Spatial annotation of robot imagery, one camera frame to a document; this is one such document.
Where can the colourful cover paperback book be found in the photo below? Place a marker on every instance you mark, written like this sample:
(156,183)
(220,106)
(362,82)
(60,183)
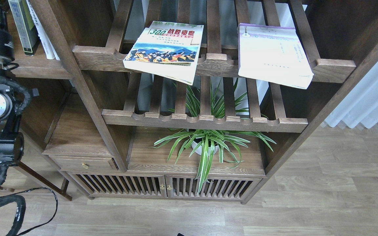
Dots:
(167,49)

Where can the white curtain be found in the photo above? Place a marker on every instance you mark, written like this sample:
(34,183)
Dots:
(360,106)

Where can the white upright book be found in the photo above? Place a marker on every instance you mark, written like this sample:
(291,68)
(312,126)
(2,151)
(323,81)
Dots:
(45,41)

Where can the green spider plant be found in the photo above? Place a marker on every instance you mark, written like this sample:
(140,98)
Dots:
(184,137)

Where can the dark wooden bookshelf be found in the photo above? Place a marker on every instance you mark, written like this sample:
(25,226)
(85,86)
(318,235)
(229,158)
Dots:
(88,110)

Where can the black and green book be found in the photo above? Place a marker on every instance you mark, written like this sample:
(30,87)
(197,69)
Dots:
(26,28)

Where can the white purple-edged book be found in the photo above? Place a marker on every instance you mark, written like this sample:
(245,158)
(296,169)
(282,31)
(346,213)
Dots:
(273,54)

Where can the white plant pot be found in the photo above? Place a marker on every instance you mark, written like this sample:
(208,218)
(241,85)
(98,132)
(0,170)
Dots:
(198,148)

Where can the brass drawer knob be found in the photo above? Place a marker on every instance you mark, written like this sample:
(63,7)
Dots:
(84,165)

